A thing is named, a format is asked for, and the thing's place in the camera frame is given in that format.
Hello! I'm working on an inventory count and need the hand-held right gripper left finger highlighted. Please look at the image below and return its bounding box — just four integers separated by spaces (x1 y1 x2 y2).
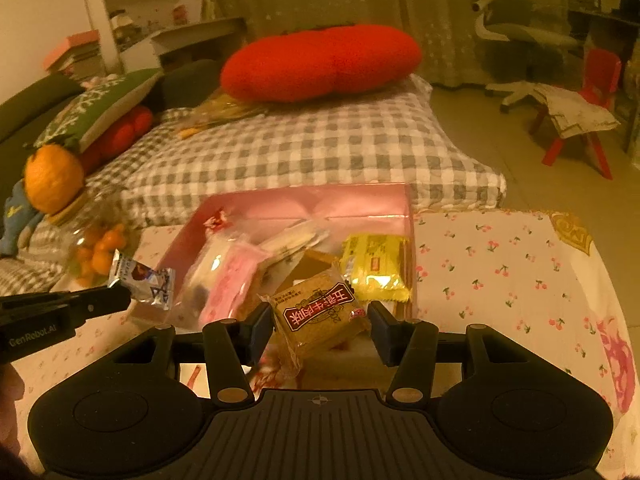
107 301 276 406

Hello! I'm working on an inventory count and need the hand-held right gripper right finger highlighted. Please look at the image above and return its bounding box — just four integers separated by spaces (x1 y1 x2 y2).
367 301 538 406

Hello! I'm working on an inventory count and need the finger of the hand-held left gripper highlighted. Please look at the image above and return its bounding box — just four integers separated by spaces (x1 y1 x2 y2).
70 284 132 318

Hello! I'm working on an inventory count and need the silver snack packet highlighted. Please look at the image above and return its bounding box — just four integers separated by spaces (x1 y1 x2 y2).
109 249 177 311

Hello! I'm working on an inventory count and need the pink snack packet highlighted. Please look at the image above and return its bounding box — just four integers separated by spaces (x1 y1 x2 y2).
200 242 271 326

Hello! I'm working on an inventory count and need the brown snack packet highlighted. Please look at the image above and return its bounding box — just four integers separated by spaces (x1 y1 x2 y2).
260 265 373 371

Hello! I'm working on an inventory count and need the yellow snack packet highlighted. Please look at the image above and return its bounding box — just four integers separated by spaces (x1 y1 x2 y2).
341 233 412 302

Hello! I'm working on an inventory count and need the clear plastic snack packet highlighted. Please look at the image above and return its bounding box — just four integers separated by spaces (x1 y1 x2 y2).
177 234 251 331

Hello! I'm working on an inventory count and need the white snack packet red label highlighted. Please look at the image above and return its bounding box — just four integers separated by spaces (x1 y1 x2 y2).
260 220 331 261

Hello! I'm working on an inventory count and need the pink cardboard box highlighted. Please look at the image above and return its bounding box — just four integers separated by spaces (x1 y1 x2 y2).
127 182 416 331

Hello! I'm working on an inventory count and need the red wrapped candy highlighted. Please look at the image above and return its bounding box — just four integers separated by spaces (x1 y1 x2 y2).
250 352 301 391
202 212 236 233

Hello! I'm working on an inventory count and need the cluster of small oranges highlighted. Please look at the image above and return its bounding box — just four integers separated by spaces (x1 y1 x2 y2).
75 222 127 281

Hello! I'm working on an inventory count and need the round glass jar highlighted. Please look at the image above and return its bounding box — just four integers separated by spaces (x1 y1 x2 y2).
50 185 131 291

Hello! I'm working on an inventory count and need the cork jar lid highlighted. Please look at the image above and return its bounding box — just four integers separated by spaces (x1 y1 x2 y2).
45 192 88 226

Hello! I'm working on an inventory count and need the blue monkey plush toy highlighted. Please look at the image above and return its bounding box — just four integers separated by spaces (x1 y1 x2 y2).
0 177 46 258

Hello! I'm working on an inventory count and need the cherry print tablecloth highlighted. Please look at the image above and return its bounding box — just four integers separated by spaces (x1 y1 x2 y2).
10 207 636 480

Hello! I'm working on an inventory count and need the large orange fruit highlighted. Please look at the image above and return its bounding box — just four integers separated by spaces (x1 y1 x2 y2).
24 144 86 213

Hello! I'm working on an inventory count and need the red plush toy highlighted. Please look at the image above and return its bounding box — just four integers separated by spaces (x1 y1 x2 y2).
80 105 155 171

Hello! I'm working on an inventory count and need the grey checked blanket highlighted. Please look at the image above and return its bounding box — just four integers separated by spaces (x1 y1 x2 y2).
0 74 507 296

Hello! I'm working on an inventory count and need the green leaf print pillow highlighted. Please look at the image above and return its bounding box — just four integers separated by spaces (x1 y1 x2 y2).
32 67 163 153

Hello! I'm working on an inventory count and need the yellow plastic bag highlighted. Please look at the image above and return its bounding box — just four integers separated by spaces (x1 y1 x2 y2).
177 87 281 141

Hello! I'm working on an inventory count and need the pink lidded box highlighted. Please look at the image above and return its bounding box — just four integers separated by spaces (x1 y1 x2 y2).
42 30 101 73

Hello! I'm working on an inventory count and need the red heart pillow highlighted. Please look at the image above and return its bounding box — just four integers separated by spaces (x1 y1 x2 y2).
220 24 423 103

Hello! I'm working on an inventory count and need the white bookshelf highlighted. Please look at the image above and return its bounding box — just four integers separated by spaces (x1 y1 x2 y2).
97 0 246 76

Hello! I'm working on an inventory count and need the pale printed cloth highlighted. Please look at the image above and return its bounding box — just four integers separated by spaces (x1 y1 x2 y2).
532 84 621 140

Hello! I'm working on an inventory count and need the white office chair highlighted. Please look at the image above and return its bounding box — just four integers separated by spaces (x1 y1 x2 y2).
472 0 578 113

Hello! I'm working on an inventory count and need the red child chair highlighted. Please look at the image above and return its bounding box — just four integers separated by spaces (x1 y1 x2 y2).
529 49 623 181

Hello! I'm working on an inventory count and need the dark desk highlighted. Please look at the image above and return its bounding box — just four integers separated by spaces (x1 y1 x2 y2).
567 0 640 86

